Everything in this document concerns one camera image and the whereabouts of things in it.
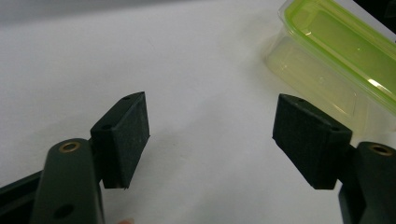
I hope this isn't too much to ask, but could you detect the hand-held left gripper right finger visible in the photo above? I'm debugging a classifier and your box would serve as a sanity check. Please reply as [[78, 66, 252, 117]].
[[272, 92, 396, 224]]

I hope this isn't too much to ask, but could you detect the clear container with green lid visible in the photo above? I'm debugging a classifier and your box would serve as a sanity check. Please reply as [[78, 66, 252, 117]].
[[264, 0, 396, 136]]

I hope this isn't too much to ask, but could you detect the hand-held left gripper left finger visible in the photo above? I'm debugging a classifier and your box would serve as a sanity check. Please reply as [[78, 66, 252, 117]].
[[29, 91, 151, 224]]

